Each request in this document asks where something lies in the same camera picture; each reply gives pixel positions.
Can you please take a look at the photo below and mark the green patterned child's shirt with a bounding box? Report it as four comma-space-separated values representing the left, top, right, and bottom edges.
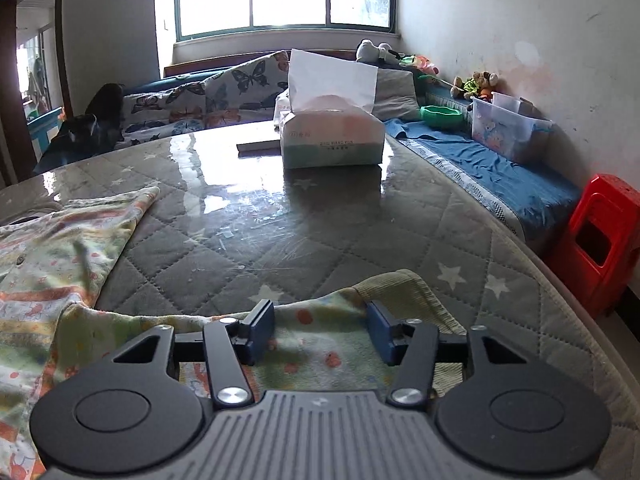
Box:
1, 186, 463, 479

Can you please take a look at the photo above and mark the grey quilted star tablecloth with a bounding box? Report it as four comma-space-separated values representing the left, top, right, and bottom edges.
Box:
1, 122, 639, 479

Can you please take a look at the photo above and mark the blue sofa cover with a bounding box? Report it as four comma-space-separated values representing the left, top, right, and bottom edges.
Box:
385, 118, 580, 243

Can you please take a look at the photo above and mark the red plastic stool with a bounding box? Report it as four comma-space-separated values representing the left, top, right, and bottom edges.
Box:
546, 174, 640, 318

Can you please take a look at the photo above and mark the green plastic bowl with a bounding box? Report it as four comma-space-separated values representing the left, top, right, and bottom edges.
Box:
420, 105, 464, 131

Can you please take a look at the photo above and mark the tissue pack pink green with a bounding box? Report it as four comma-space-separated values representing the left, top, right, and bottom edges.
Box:
279, 49, 385, 169

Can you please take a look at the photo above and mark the clear plastic storage box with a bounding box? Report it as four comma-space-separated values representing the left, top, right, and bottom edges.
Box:
471, 98, 553, 165

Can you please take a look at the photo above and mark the butterfly print cushion left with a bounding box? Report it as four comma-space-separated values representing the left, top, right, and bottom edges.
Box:
120, 82, 206, 146

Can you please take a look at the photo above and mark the butterfly print cushion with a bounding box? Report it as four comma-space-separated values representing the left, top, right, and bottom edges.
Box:
203, 51, 288, 128
120, 82, 206, 146

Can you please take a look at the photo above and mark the grey cushion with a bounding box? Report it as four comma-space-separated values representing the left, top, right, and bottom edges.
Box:
372, 68, 420, 122

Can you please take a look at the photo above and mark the butterfly print cushion right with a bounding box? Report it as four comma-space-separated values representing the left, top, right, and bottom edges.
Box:
203, 51, 288, 128

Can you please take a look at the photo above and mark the black bag on sofa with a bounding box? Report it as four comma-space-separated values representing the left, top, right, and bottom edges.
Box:
32, 82, 124, 174

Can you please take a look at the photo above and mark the brown plush toy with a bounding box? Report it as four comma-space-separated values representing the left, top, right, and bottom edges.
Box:
450, 72, 500, 102

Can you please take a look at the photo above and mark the small blue cabinet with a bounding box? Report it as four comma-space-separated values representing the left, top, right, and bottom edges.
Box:
27, 107, 64, 160

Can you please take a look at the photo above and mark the white plush toy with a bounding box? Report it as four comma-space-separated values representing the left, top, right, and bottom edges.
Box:
356, 39, 401, 66

